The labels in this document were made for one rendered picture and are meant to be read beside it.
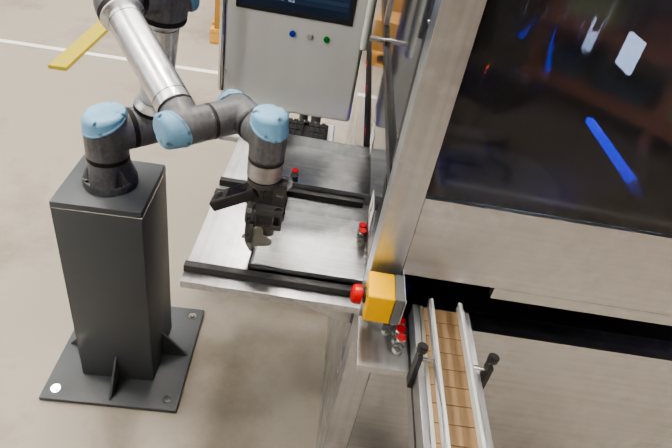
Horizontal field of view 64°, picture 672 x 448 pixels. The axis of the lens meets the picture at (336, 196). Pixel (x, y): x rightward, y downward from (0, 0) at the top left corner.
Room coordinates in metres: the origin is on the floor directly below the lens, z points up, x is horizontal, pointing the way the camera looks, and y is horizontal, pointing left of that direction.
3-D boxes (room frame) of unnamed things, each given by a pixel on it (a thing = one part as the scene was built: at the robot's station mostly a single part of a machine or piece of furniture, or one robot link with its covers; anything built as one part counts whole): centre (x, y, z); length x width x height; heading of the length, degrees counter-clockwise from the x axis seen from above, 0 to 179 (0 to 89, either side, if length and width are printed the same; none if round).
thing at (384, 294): (0.77, -0.13, 0.99); 0.08 x 0.07 x 0.07; 93
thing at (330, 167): (1.35, 0.02, 0.90); 0.34 x 0.26 x 0.04; 93
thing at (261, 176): (0.93, 0.16, 1.14); 0.08 x 0.08 x 0.05
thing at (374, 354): (0.75, -0.17, 0.87); 0.14 x 0.13 x 0.02; 93
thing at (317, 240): (1.01, 0.00, 0.90); 0.34 x 0.26 x 0.04; 93
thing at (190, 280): (1.18, 0.08, 0.87); 0.70 x 0.48 x 0.02; 3
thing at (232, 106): (0.99, 0.24, 1.21); 0.11 x 0.11 x 0.08; 46
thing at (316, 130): (1.68, 0.27, 0.82); 0.40 x 0.14 x 0.02; 93
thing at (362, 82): (1.87, -0.05, 0.73); 1.98 x 0.01 x 0.25; 3
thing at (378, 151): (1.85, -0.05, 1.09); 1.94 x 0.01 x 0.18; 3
